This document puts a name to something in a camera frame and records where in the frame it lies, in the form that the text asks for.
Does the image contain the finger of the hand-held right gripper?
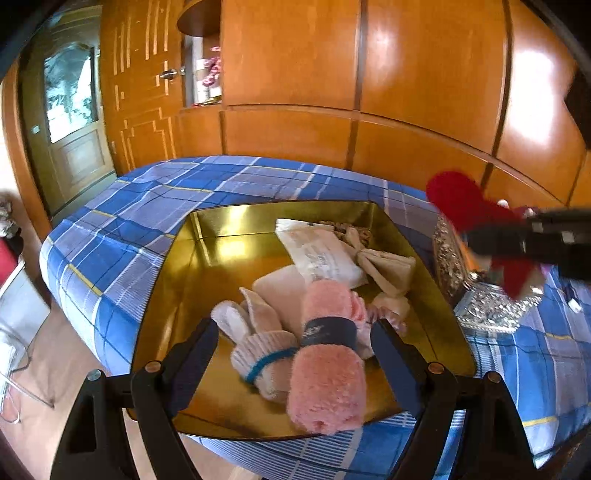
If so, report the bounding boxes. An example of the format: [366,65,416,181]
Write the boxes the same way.
[464,217,527,257]

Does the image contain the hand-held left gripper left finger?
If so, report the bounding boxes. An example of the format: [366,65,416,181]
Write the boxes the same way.
[48,318,220,480]

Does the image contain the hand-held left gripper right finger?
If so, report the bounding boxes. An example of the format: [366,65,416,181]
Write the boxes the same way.
[369,318,536,480]

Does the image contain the red fuzzy cloth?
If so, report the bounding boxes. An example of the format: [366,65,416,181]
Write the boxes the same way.
[425,171,546,301]

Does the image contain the pale pink cloth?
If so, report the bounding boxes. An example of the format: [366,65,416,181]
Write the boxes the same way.
[367,294,411,337]

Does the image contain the pink fuzzy towel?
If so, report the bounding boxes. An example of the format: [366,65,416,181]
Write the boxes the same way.
[286,281,370,435]

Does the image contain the white sock bundle blue band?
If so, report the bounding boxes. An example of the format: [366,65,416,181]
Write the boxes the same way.
[211,287,301,406]

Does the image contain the beige mesh cloth bundle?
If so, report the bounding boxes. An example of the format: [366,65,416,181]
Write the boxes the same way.
[344,226,416,298]

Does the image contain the gold tin box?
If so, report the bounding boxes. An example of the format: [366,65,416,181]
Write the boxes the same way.
[131,199,477,441]

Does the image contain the cream sock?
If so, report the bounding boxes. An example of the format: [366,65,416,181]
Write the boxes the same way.
[252,264,315,333]

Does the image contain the decorated tin lid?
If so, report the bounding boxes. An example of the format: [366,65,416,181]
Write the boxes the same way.
[431,215,546,334]

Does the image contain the brown patterned scrunchie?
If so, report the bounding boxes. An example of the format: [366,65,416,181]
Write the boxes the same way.
[318,220,375,245]

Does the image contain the blue plaid bed sheet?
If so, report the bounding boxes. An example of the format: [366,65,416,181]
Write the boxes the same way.
[39,156,591,480]

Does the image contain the clear plastic chair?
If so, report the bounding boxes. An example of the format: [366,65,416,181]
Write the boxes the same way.
[0,258,56,423]

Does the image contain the wooden wardrobe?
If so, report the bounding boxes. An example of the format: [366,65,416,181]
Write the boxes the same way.
[99,0,591,213]

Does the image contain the wooden door with glass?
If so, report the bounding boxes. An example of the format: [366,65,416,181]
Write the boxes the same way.
[21,39,116,217]

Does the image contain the pink flowers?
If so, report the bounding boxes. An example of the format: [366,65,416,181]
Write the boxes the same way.
[201,45,222,88]

